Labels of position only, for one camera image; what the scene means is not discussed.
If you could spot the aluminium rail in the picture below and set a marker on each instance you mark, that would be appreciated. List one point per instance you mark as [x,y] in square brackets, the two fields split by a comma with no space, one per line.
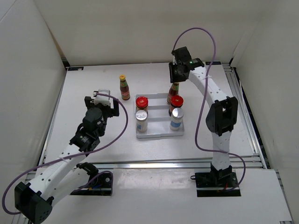
[237,91]
[251,161]

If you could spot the right aluminium rail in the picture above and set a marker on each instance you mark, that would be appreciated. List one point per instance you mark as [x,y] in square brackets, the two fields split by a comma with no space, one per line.
[237,91]

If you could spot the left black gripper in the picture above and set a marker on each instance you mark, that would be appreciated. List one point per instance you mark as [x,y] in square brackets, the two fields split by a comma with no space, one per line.
[89,102]

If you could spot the black corner label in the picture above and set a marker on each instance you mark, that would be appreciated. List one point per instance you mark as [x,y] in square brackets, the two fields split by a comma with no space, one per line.
[213,63]
[75,68]

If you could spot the right black corner label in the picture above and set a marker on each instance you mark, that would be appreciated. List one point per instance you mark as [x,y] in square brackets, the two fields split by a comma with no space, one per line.
[213,63]

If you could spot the left black corner label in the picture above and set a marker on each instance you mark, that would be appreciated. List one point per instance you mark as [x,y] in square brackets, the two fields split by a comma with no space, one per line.
[75,68]

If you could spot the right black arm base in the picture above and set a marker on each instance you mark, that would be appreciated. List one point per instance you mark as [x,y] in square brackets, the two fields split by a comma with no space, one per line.
[206,187]

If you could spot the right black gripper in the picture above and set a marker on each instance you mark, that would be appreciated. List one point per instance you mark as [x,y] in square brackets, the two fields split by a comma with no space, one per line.
[172,66]

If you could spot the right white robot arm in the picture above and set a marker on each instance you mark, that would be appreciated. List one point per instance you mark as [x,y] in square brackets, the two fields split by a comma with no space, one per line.
[221,117]

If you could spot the white divided organizer tray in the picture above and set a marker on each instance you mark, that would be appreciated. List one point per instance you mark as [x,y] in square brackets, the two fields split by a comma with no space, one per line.
[158,118]

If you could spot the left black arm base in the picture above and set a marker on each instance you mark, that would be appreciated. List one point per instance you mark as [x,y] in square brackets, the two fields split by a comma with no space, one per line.
[102,186]

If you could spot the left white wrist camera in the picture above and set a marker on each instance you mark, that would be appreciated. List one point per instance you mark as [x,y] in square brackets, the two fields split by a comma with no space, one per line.
[101,96]

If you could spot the yellow-capped sauce bottle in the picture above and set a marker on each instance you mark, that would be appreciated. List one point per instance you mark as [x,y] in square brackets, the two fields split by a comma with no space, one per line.
[124,88]
[173,91]

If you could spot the red-lidded sauce jar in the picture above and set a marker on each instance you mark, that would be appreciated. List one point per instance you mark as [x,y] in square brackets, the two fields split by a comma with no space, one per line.
[142,103]
[175,102]

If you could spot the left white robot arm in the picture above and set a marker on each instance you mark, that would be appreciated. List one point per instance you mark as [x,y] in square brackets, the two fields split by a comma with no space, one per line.
[68,173]

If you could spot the front aluminium rail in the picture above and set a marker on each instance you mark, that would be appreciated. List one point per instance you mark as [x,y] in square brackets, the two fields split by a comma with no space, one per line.
[251,161]

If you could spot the silver-capped white shaker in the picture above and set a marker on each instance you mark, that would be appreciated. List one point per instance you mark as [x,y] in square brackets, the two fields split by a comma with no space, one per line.
[141,121]
[176,119]

